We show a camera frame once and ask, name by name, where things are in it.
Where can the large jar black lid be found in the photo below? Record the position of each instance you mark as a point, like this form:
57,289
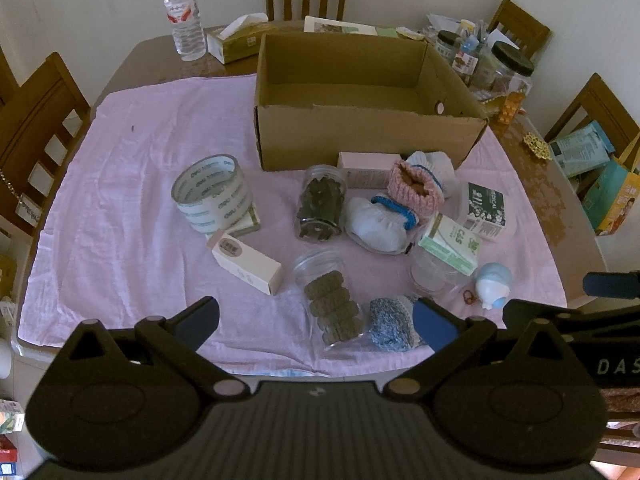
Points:
505,67

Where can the gold ornament coaster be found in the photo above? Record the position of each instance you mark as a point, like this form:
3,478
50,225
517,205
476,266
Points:
536,146

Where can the clear plastic water bottle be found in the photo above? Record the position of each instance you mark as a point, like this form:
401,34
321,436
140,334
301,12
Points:
184,25

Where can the dark green white box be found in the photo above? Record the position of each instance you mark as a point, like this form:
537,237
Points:
487,207

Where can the white sock blue knit cuff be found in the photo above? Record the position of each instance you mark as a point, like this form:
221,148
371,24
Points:
375,226

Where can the colourful printed carton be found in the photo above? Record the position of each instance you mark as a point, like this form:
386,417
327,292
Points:
612,200

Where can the white sock blue stripe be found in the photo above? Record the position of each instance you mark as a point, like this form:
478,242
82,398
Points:
441,170

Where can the small white packet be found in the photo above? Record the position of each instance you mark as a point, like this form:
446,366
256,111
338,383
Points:
411,34

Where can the small bottle blue label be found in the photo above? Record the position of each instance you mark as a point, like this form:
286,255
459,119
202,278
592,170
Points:
470,47

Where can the large clear tape roll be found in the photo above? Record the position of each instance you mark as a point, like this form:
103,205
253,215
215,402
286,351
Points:
210,195

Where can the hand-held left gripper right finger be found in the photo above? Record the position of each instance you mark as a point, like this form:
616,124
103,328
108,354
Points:
434,325

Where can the olive tissue box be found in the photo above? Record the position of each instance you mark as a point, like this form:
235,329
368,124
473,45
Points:
235,42

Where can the small olive white box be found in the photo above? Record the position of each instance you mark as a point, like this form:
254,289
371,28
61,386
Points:
248,223

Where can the white printed booklet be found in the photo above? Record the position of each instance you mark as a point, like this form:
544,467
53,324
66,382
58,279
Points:
340,25

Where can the clear plastic jar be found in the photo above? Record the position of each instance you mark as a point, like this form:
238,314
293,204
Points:
430,276

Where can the clear jar dark pellets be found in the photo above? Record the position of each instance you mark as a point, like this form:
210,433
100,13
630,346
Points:
320,205

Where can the light green white box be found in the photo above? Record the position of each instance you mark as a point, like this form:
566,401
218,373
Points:
450,247

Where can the clear jar of green discs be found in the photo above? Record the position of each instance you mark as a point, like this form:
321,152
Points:
332,305

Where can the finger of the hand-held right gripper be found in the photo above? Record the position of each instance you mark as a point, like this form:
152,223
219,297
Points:
520,312
610,285

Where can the pink table cloth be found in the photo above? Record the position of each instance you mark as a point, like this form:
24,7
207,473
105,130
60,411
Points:
150,135

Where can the green printed packet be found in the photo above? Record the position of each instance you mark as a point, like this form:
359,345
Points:
580,150

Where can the plain pink box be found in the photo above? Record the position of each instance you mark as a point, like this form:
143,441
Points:
360,170

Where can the brown cardboard box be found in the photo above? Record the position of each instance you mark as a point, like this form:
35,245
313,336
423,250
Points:
350,135

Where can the orange pill blister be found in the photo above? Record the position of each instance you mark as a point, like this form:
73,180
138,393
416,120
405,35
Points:
510,107

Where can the yellow foil packet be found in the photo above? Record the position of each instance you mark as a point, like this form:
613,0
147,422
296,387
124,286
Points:
491,105

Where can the white box brown label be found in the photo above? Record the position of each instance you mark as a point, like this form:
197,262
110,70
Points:
250,265

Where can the small brown printed packet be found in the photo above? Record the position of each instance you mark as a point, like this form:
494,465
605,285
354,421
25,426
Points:
466,67

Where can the pale green paper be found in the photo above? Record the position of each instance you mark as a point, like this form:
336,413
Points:
387,32

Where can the pink knitted sock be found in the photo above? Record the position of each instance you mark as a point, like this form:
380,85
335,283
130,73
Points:
420,201

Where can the small jar black lid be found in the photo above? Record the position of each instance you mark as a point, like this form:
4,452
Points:
447,47

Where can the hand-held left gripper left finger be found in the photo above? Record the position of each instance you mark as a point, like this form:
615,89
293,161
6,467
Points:
197,321

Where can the brown wooden desktop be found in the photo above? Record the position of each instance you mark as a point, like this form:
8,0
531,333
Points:
540,200

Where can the white paper sheet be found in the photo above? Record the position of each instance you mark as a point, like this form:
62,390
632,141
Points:
502,40

